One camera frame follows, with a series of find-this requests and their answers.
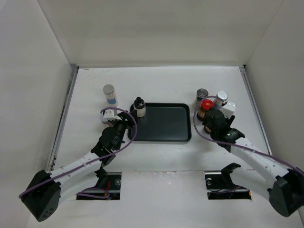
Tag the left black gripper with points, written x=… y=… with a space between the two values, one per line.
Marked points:
x=127 y=119

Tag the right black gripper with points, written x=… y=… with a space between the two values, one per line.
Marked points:
x=230 y=120

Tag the red lid sauce jar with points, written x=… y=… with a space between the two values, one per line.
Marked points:
x=208 y=128
x=204 y=107

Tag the black cap white spice bottle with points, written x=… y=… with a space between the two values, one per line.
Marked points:
x=140 y=107

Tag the white lid dark jar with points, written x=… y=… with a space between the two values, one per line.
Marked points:
x=102 y=119

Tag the silver cap white shaker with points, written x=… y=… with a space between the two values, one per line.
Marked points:
x=221 y=99

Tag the silver cap blue label shaker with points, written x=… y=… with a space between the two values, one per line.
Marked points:
x=110 y=95

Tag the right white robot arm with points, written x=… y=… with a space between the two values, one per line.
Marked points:
x=279 y=182

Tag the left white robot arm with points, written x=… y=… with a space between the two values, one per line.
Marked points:
x=47 y=189

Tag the black plastic tray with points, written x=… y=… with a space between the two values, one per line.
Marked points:
x=163 y=122

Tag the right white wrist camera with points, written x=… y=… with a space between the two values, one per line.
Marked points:
x=228 y=109

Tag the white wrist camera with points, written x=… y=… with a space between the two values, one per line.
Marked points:
x=110 y=114
x=228 y=109

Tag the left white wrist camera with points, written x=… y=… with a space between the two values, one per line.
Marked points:
x=110 y=114

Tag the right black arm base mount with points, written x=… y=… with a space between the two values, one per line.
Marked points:
x=219 y=185

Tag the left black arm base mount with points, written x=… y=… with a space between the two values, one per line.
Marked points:
x=107 y=187

